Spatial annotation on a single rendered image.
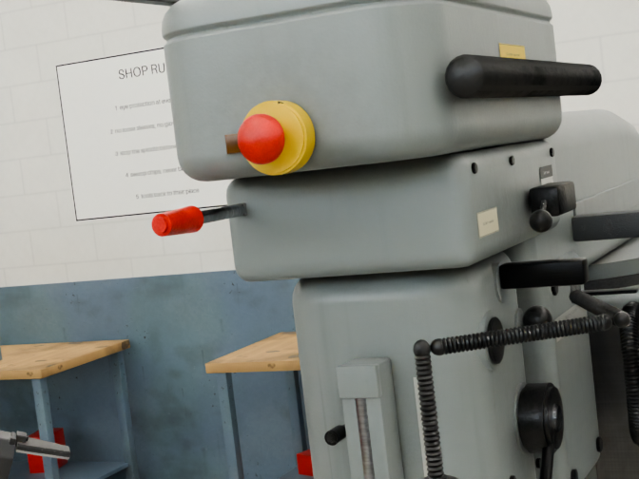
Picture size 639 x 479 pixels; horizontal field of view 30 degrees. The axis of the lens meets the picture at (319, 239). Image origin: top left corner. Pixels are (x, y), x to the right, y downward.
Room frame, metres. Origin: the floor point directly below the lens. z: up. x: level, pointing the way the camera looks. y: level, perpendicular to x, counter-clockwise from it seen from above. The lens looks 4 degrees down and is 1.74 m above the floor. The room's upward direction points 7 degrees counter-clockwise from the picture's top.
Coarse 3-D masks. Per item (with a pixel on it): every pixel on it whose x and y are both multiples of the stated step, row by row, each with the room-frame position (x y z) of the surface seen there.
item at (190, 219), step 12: (240, 204) 1.10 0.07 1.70; (156, 216) 0.99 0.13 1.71; (168, 216) 0.98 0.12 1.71; (180, 216) 1.00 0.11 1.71; (192, 216) 1.01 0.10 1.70; (204, 216) 1.04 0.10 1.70; (216, 216) 1.06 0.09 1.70; (228, 216) 1.08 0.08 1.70; (240, 216) 1.10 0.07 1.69; (156, 228) 0.98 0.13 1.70; (168, 228) 0.98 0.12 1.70; (180, 228) 0.99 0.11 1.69; (192, 228) 1.01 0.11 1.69
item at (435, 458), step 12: (420, 348) 0.93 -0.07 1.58; (420, 360) 0.93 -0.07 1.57; (420, 372) 0.93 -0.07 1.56; (432, 372) 0.93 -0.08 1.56; (420, 384) 0.93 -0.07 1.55; (432, 384) 0.93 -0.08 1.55; (420, 396) 0.93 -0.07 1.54; (432, 396) 0.93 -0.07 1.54; (420, 408) 0.93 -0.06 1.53; (432, 408) 0.93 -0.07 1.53; (432, 420) 0.93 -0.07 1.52; (432, 432) 0.93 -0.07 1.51; (432, 444) 0.93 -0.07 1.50; (432, 456) 0.93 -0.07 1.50; (432, 468) 0.93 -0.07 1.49
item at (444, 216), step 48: (528, 144) 1.23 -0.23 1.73; (240, 192) 1.11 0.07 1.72; (288, 192) 1.09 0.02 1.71; (336, 192) 1.07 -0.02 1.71; (384, 192) 1.05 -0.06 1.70; (432, 192) 1.03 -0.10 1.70; (480, 192) 1.05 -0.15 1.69; (528, 192) 1.19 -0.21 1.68; (240, 240) 1.11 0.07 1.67; (288, 240) 1.09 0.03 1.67; (336, 240) 1.07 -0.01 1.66; (384, 240) 1.05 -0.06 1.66; (432, 240) 1.03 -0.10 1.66; (480, 240) 1.04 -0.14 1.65
